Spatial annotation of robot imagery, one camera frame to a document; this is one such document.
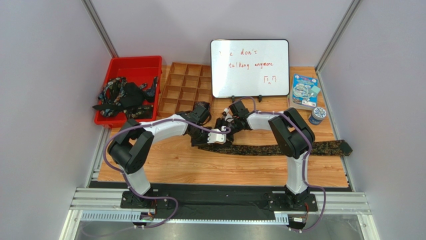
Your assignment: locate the black gold key pattern tie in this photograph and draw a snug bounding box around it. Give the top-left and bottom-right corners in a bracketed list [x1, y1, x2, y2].
[197, 140, 353, 157]

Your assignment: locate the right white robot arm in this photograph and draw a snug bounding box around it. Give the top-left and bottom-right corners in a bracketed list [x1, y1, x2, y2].
[214, 101, 315, 205]

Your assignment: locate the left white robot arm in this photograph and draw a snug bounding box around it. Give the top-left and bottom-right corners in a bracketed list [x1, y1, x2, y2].
[103, 104, 211, 196]

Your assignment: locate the rolled dark tie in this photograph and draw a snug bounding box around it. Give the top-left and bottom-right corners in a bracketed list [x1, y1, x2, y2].
[193, 101, 211, 110]

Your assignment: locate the brown compartment tray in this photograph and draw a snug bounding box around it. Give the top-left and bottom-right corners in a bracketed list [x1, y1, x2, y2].
[157, 62, 214, 118]

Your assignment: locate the white whiteboard with red writing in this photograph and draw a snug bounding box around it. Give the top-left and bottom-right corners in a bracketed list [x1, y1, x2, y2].
[210, 39, 290, 98]

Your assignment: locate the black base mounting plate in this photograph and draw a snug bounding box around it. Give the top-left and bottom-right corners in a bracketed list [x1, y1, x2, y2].
[120, 183, 321, 221]

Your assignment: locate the black plain tie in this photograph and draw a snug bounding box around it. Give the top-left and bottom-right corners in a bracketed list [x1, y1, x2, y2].
[92, 78, 146, 117]

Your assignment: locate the blue packaged item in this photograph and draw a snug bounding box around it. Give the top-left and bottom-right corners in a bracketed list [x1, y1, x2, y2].
[287, 73, 321, 110]

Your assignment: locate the blue round tin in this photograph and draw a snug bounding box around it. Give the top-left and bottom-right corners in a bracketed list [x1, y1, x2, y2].
[308, 107, 327, 126]

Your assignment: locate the red plastic bin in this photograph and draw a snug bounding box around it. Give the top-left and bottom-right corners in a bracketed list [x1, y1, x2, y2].
[93, 55, 163, 128]

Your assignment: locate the blue floral pattern tie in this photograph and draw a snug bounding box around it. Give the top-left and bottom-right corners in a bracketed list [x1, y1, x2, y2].
[92, 76, 159, 119]

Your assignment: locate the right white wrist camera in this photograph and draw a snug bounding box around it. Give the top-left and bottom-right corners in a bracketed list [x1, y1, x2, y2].
[222, 108, 233, 123]

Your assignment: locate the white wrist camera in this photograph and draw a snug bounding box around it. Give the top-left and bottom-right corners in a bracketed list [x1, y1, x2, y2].
[207, 129, 226, 144]
[222, 108, 233, 123]

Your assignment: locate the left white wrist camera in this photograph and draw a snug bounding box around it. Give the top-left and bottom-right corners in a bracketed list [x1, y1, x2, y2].
[207, 129, 226, 144]

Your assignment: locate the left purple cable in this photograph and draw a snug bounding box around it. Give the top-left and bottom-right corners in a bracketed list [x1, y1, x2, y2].
[102, 118, 232, 230]

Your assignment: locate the purple cable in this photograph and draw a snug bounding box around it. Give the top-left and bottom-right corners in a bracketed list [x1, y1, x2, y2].
[102, 118, 232, 230]
[226, 96, 327, 233]

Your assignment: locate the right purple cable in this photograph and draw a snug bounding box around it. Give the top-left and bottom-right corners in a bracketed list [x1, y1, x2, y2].
[226, 96, 327, 233]

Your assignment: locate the aluminium frame rail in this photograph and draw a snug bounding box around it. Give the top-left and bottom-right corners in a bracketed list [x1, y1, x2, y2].
[60, 182, 379, 240]

